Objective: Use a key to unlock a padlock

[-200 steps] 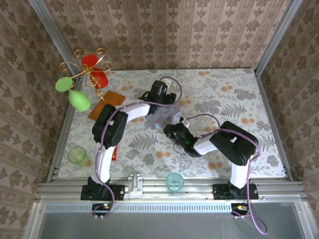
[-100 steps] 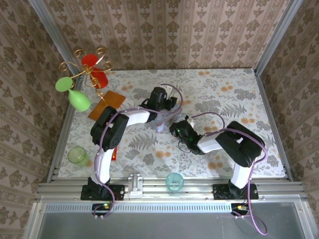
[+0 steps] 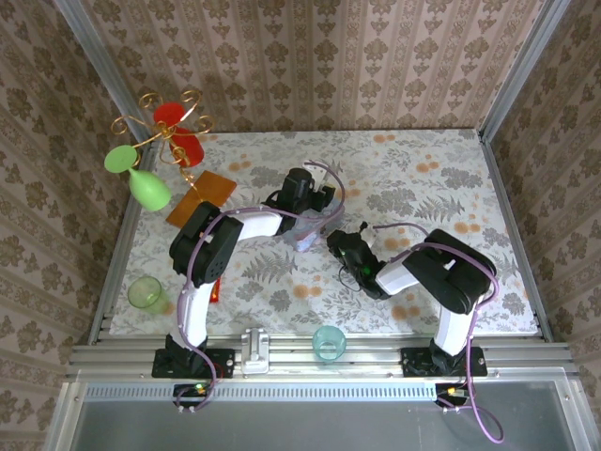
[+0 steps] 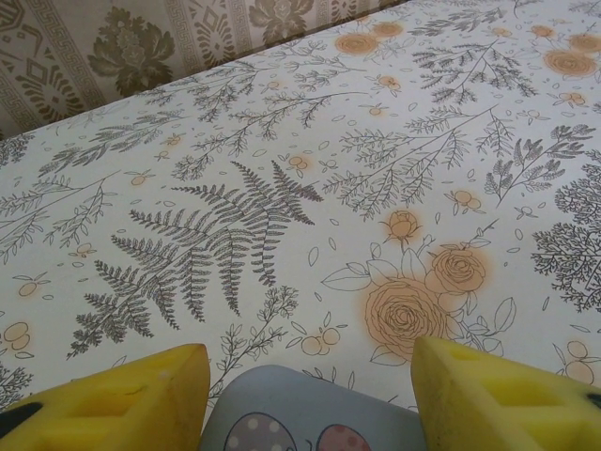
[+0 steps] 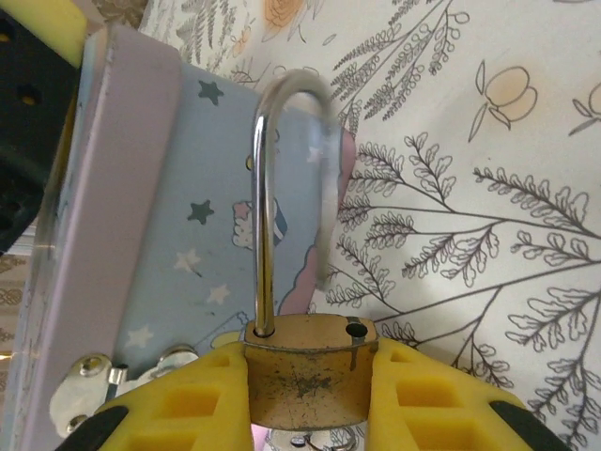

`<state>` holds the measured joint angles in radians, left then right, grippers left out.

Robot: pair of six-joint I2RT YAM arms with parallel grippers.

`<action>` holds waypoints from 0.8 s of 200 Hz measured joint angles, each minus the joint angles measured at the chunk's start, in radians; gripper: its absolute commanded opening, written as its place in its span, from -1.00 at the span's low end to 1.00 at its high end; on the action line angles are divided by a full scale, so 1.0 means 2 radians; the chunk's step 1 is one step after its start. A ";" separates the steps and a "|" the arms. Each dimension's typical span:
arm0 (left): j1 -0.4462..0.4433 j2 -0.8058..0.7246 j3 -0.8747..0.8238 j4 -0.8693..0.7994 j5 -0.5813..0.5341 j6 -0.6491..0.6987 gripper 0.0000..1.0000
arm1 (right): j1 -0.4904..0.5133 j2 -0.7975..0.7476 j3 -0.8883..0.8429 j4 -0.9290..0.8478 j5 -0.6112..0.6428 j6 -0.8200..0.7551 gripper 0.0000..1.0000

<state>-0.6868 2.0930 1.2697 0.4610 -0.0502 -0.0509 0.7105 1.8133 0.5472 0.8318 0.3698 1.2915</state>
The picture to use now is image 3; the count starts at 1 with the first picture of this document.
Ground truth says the grey metal sheet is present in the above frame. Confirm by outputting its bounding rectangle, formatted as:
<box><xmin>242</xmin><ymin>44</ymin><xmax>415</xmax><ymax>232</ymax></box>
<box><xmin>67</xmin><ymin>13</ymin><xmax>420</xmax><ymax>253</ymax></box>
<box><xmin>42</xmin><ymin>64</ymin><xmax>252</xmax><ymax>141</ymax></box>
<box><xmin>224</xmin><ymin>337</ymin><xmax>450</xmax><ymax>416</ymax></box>
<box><xmin>72</xmin><ymin>398</ymin><xmax>581</xmax><ymax>451</ymax></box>

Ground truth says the gold wire rack wooden base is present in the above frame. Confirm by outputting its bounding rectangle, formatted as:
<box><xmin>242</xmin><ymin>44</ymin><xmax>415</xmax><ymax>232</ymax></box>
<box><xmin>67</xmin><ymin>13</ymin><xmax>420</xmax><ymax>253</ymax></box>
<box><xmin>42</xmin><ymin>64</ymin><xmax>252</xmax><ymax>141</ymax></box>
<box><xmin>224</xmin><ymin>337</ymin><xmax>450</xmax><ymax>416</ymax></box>
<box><xmin>111</xmin><ymin>88</ymin><xmax>237</xmax><ymax>230</ymax></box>

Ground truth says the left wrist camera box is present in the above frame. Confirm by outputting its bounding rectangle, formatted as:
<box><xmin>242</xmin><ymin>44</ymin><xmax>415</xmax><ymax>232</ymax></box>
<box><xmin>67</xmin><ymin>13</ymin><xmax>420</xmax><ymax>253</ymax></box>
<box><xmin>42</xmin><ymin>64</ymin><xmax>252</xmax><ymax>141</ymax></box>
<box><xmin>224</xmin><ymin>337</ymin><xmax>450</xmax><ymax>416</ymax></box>
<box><xmin>303</xmin><ymin>161</ymin><xmax>331</xmax><ymax>183</ymax></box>

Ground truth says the red wine glass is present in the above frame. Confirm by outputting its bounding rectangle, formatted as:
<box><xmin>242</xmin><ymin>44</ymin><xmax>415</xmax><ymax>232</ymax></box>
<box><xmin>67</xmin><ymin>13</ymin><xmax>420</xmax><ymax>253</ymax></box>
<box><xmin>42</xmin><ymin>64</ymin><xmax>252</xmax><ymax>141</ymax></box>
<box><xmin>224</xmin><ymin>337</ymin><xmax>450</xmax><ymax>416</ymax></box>
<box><xmin>153</xmin><ymin>101</ymin><xmax>208</xmax><ymax>168</ymax></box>

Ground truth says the green wine glass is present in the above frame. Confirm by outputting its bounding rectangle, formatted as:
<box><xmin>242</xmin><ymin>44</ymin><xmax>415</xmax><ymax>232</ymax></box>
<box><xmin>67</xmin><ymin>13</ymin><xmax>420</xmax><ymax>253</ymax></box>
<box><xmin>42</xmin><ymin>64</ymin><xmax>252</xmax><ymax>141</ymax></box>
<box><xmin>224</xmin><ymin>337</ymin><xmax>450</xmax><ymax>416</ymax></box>
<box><xmin>103</xmin><ymin>144</ymin><xmax>173</xmax><ymax>212</ymax></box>

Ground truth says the white clamp bracket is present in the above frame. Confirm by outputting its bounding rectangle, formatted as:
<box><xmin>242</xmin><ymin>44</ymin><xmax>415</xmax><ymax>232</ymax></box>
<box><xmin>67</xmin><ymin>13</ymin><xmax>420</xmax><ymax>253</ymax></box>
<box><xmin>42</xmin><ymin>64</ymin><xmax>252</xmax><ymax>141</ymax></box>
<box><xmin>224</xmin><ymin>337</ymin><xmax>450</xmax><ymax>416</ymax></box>
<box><xmin>240</xmin><ymin>328</ymin><xmax>270</xmax><ymax>376</ymax></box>

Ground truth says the green plastic cup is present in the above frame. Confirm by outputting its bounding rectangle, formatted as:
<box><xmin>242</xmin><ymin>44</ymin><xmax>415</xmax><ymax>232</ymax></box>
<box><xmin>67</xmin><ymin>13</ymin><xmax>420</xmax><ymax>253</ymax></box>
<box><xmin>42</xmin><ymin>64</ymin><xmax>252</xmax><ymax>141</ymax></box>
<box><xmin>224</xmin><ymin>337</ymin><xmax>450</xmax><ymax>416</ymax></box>
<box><xmin>127</xmin><ymin>275</ymin><xmax>166</xmax><ymax>315</ymax></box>

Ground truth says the left small circuit board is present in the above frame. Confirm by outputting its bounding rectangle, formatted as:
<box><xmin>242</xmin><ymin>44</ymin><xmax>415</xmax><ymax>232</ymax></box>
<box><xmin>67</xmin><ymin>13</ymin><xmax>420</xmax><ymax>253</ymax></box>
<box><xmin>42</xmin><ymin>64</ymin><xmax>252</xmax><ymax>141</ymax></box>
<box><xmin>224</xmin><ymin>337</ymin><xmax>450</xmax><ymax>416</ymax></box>
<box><xmin>173</xmin><ymin>382</ymin><xmax>212</xmax><ymax>408</ymax></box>

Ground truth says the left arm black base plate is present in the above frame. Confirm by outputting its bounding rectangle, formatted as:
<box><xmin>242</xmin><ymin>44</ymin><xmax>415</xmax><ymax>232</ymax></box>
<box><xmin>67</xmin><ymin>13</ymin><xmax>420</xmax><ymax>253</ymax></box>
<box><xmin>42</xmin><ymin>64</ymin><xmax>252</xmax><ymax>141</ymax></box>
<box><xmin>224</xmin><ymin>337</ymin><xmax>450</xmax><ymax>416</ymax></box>
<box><xmin>150</xmin><ymin>348</ymin><xmax>236</xmax><ymax>380</ymax></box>

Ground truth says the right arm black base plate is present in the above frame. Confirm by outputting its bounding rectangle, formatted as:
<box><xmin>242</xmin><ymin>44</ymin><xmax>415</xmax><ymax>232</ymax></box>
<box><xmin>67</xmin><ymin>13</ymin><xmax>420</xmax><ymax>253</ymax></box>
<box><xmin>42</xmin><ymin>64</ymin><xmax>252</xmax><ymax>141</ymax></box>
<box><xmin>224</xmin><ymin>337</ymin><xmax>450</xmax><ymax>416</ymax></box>
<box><xmin>401</xmin><ymin>346</ymin><xmax>488</xmax><ymax>378</ymax></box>

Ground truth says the aluminium frame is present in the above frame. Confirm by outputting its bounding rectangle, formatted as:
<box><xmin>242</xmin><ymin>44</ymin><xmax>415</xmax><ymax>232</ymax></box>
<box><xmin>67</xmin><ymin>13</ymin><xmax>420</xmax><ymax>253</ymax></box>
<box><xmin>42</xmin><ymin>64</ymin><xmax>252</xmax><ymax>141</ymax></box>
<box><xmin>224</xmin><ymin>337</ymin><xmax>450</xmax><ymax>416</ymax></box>
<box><xmin>44</xmin><ymin>0</ymin><xmax>601</xmax><ymax>451</ymax></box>

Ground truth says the small circuit board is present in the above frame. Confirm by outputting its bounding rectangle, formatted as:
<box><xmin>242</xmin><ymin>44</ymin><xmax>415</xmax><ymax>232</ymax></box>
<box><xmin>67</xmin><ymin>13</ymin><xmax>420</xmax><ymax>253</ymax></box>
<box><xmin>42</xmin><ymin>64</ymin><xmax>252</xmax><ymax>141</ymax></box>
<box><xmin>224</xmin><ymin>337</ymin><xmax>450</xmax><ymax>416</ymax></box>
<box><xmin>435</xmin><ymin>382</ymin><xmax>473</xmax><ymax>408</ymax></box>
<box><xmin>173</xmin><ymin>382</ymin><xmax>212</xmax><ymax>408</ymax></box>

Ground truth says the blue cartoon tin box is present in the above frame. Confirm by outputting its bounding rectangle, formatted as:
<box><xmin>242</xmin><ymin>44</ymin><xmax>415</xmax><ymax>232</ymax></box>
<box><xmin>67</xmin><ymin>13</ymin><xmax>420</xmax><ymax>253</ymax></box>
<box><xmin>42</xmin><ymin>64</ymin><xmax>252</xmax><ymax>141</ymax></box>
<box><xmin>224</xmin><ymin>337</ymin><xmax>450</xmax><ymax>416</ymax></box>
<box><xmin>281</xmin><ymin>196</ymin><xmax>351</xmax><ymax>254</ymax></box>

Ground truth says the floral table mat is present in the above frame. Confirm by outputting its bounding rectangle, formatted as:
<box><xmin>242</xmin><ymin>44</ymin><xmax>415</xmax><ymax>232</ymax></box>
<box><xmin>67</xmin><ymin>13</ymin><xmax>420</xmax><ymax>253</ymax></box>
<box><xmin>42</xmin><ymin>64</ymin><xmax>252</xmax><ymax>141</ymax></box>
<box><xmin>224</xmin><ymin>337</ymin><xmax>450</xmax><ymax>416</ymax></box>
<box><xmin>110</xmin><ymin>130</ymin><xmax>539</xmax><ymax>336</ymax></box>

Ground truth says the teal glass cup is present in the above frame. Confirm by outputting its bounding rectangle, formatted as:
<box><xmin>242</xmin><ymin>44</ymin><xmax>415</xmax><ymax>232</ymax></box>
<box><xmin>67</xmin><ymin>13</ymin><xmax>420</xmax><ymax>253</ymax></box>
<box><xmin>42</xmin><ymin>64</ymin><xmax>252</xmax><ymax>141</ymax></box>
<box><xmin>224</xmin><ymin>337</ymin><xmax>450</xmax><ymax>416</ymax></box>
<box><xmin>312</xmin><ymin>325</ymin><xmax>347</xmax><ymax>364</ymax></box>

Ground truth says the right small circuit board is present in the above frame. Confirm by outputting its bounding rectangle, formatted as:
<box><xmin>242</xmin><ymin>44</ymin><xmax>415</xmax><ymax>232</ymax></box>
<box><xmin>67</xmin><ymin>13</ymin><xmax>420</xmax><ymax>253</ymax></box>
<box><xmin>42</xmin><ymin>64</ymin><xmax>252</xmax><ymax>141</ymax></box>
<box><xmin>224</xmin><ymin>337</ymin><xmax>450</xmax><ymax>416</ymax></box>
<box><xmin>435</xmin><ymin>382</ymin><xmax>473</xmax><ymax>408</ymax></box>

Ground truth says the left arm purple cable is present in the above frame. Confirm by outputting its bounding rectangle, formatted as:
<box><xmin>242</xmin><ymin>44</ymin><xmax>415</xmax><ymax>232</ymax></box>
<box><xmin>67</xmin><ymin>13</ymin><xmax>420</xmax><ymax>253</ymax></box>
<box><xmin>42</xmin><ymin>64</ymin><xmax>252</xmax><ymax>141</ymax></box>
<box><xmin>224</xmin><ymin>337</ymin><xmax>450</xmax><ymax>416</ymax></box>
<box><xmin>176</xmin><ymin>159</ymin><xmax>348</xmax><ymax>415</ymax></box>

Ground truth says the grey slotted cable duct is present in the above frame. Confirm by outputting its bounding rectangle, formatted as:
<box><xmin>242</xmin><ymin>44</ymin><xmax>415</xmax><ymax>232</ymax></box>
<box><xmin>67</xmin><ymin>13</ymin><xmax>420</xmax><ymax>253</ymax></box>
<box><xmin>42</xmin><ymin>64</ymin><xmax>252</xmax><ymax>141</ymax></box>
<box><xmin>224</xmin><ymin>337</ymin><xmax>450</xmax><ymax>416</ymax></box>
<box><xmin>86</xmin><ymin>385</ymin><xmax>436</xmax><ymax>402</ymax></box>

